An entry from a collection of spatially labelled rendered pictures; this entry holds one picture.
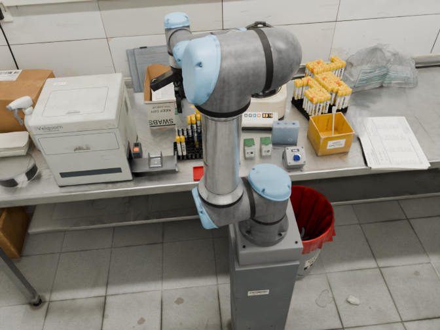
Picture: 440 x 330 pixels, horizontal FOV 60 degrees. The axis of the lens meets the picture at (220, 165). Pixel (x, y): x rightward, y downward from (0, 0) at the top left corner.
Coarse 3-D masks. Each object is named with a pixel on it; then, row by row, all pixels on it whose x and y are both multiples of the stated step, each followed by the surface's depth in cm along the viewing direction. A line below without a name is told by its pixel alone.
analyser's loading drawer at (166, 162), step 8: (160, 152) 142; (176, 152) 144; (128, 160) 144; (136, 160) 144; (144, 160) 144; (152, 160) 144; (160, 160) 139; (168, 160) 143; (176, 160) 140; (136, 168) 141; (144, 168) 141; (152, 168) 141; (160, 168) 140; (168, 168) 141; (176, 168) 141
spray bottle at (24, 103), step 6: (24, 96) 142; (12, 102) 138; (18, 102) 139; (24, 102) 140; (30, 102) 143; (12, 108) 138; (18, 108) 141; (24, 108) 142; (30, 108) 143; (30, 114) 144; (18, 120) 143; (24, 120) 146; (30, 132) 148; (36, 144) 153
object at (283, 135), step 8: (280, 120) 149; (288, 120) 148; (296, 120) 148; (272, 128) 149; (280, 128) 146; (288, 128) 146; (296, 128) 146; (272, 136) 149; (280, 136) 149; (288, 136) 149; (296, 136) 149; (272, 144) 152; (280, 144) 152; (288, 144) 152; (296, 144) 152
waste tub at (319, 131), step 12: (312, 120) 148; (324, 120) 153; (336, 120) 154; (312, 132) 149; (324, 132) 157; (336, 132) 156; (348, 132) 147; (312, 144) 151; (324, 144) 144; (336, 144) 145; (348, 144) 146
